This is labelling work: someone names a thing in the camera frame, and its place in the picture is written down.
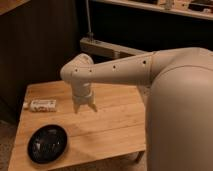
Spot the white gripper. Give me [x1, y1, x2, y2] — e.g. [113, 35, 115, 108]
[72, 92, 97, 114]

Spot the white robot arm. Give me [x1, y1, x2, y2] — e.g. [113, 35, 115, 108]
[60, 47, 213, 171]

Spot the black ceramic bowl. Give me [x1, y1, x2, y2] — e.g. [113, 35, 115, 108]
[27, 125, 68, 164]

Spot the wooden table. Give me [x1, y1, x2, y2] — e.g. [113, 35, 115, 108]
[8, 81, 146, 171]

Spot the long wooden case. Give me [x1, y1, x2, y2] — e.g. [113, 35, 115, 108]
[80, 37, 144, 59]

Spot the metal pole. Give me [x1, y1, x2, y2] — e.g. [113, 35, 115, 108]
[85, 0, 93, 42]

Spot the wooden shelf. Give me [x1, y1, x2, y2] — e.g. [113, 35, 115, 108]
[93, 0, 213, 21]

